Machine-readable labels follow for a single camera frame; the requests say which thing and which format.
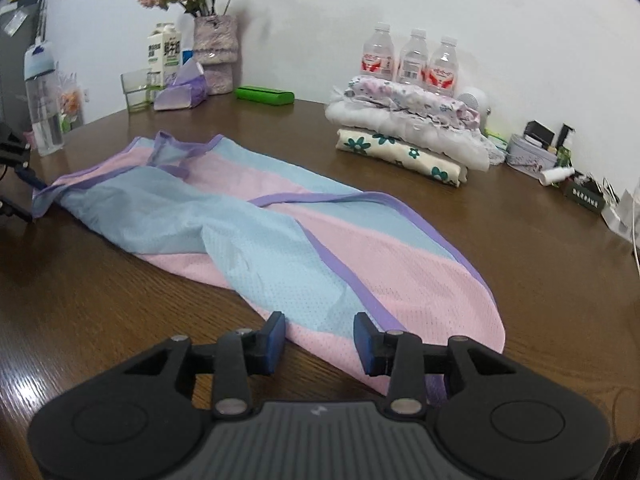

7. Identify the pink blue purple mesh vest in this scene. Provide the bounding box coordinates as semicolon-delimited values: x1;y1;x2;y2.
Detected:
32;133;506;378

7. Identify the blue lid sports bottle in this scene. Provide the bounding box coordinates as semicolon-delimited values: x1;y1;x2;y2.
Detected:
24;41;64;157

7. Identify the clear green-tinted glass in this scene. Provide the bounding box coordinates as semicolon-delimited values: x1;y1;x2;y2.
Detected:
120;68;163;114

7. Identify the white milk carton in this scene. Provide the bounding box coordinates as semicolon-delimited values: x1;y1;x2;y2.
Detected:
148;23;181;89

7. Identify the purple tissue pack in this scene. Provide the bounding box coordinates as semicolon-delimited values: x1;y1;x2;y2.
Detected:
153;58;208;112

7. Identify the folded teal flower garment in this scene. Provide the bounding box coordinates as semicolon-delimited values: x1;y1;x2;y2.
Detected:
335;128;468;188

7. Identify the folded white frilly garment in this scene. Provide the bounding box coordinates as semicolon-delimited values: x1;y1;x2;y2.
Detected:
326;100;506;171

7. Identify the purple fuzzy vase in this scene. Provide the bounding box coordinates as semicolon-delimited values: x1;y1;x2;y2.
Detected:
193;14;240;96

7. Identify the folded purple floral garment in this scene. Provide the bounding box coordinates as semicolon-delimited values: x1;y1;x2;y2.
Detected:
344;76;480;129

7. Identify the green rectangular case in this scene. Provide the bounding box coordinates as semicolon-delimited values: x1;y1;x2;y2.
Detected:
234;86;295;106

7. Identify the white round device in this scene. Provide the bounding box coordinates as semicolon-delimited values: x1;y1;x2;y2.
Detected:
456;87;491;129

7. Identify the right plastic water bottle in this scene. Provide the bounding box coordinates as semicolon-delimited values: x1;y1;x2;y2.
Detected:
425;37;459;96

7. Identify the plastic water bottle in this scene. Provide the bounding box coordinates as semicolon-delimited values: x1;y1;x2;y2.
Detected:
425;37;459;96
360;23;395;81
396;28;428;87

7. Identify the left plastic water bottle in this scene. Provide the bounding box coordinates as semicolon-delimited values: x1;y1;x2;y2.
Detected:
360;23;395;81

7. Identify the middle plastic water bottle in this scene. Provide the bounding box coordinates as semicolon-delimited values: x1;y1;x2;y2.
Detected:
396;28;428;87

